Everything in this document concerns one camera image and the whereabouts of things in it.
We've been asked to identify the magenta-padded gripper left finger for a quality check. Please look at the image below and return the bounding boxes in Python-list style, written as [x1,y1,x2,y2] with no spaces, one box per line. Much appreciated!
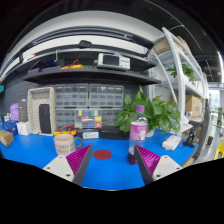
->
[42,144,94,187]

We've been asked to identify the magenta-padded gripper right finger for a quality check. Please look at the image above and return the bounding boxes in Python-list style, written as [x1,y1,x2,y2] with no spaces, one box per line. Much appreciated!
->
[134,144,184,186]

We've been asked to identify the clear bottle with purple label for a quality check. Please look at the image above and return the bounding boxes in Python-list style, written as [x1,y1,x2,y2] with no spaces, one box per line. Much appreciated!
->
[126,104,149,165]

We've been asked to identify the beige patterned mug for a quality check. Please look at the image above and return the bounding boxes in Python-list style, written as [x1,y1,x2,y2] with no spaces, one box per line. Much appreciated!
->
[53,133,83,157]

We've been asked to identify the white flat box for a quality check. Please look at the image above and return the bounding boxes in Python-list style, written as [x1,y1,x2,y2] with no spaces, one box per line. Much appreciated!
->
[162,134,183,151]

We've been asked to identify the yellow multimeter with red leads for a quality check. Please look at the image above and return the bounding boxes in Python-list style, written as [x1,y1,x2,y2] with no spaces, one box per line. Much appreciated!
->
[53,124,78,137]

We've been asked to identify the flat round red coaster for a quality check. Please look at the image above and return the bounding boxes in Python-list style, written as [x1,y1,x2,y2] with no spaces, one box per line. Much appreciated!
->
[92,149,113,161]

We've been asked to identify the black box with white label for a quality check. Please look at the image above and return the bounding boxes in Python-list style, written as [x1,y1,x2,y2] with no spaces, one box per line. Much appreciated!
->
[81,129,100,140]

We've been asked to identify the black stand device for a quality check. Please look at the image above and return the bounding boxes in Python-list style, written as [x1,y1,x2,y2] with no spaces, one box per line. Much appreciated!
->
[182,119,205,149]

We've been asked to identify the black rectangular box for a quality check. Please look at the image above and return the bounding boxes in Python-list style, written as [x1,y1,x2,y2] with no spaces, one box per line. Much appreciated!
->
[38,103,53,135]

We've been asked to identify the green potted plant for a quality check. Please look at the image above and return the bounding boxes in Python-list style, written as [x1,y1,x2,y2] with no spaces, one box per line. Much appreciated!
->
[114,85,182,138]

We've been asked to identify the small white box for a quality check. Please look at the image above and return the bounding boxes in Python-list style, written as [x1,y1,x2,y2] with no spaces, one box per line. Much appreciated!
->
[16,121,32,136]

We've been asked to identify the clear box with coloured parts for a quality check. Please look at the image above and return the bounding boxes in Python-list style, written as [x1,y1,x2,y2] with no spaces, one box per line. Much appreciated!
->
[74,108,103,130]

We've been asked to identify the beige perforated basket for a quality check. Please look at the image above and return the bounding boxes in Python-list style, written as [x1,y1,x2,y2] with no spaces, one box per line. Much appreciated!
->
[27,86,57,136]

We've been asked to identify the brown cardboard box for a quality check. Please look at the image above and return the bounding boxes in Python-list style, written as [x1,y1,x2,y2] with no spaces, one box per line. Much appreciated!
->
[0,129,15,148]

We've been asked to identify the blue box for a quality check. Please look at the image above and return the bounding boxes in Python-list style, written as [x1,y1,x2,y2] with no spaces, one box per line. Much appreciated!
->
[3,119,18,136]

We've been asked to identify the dark grey upright box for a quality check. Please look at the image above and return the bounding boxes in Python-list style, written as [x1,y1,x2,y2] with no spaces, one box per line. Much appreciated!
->
[18,98,29,123]

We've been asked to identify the purple bag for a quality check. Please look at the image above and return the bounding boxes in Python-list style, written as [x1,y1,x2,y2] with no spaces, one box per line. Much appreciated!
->
[9,102,20,122]

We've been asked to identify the white shelf unit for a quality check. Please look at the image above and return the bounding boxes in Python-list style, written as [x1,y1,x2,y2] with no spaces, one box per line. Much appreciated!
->
[148,26,209,134]

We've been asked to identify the white oscilloscope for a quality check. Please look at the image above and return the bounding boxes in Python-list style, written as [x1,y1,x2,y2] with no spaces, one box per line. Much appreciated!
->
[96,53,131,71]

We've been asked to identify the black rounded object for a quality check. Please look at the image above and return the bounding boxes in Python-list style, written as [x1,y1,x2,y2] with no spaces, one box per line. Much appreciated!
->
[78,39,93,49]

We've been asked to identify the black wall shelf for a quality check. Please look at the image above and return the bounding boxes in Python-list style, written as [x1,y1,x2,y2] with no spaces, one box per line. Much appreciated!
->
[21,44,163,87]

